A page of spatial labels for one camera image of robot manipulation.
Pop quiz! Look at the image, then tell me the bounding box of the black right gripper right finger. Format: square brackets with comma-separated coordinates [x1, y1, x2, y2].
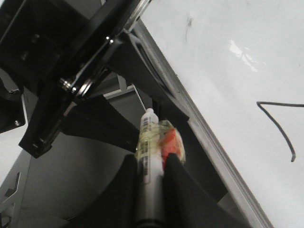
[163, 153, 248, 228]

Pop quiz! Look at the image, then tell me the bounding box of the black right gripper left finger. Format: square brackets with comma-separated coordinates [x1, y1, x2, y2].
[65, 154, 137, 228]

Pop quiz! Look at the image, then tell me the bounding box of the black whiteboard marker with magnet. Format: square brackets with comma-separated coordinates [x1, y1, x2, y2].
[135, 108, 186, 228]

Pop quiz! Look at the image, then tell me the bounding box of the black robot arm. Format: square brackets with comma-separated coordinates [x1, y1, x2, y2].
[0, 0, 243, 228]

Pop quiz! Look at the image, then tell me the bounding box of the white whiteboard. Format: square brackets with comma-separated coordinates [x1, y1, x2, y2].
[142, 0, 304, 228]

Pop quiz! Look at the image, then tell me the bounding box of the grey whiteboard frame ledge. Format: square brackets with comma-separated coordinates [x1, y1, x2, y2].
[134, 20, 273, 228]

